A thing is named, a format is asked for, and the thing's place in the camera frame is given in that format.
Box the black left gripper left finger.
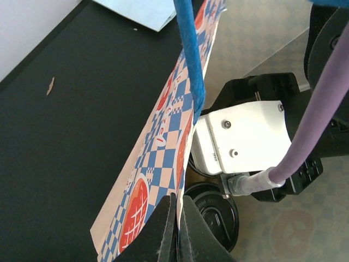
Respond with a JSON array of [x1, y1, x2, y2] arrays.
[[115, 193, 178, 262]]

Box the light blue paper bag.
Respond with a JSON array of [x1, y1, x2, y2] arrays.
[[95, 0, 176, 32]]

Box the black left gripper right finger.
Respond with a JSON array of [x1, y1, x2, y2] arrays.
[[178, 196, 235, 262]]

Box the blue checkered paper bag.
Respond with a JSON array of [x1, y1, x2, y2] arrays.
[[91, 1, 348, 261]]

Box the black plastic cup lid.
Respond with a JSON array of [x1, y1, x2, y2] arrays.
[[184, 182, 239, 252]]

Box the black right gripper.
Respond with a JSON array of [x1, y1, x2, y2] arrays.
[[210, 73, 323, 202]]

